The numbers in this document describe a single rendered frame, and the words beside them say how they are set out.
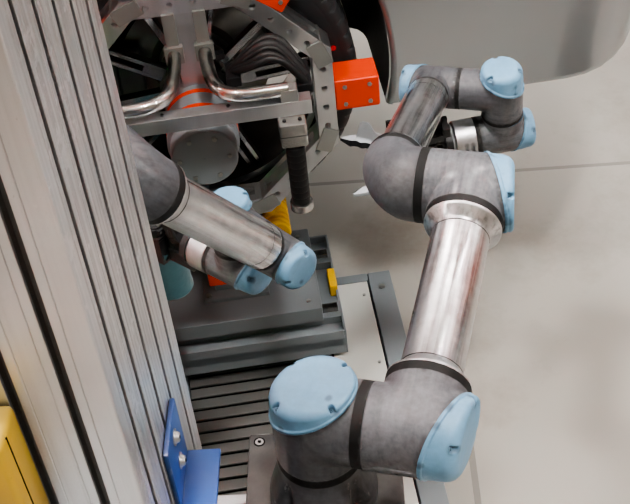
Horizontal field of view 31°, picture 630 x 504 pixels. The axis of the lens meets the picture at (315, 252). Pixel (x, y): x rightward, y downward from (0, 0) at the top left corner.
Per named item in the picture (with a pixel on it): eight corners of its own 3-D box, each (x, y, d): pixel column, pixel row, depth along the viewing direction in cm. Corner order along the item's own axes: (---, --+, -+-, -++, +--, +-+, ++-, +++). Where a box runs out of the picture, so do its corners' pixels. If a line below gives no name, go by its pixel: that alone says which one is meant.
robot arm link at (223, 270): (275, 244, 197) (280, 281, 203) (227, 222, 203) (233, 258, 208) (245, 271, 193) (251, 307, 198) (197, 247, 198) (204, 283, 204)
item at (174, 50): (185, 60, 221) (176, 11, 214) (189, 117, 206) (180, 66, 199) (93, 73, 220) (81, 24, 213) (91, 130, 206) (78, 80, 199)
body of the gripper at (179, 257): (140, 254, 213) (187, 278, 207) (131, 219, 207) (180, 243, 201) (168, 231, 217) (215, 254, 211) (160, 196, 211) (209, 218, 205)
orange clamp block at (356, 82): (331, 90, 238) (374, 84, 238) (336, 112, 232) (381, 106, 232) (329, 62, 233) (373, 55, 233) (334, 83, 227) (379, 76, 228)
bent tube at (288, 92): (287, 46, 221) (282, -3, 214) (298, 101, 207) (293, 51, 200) (196, 58, 221) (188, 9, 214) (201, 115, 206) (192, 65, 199)
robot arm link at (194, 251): (198, 250, 199) (228, 224, 203) (178, 241, 201) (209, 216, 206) (204, 282, 204) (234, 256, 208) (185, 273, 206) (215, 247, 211)
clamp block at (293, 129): (303, 118, 217) (301, 94, 213) (309, 146, 210) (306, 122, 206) (277, 121, 216) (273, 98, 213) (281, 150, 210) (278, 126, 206)
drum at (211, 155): (238, 121, 239) (229, 63, 229) (246, 183, 223) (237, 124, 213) (170, 130, 238) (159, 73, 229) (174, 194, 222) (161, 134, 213)
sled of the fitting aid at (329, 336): (329, 258, 309) (326, 230, 303) (348, 354, 282) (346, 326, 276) (144, 285, 307) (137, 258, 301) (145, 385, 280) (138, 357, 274)
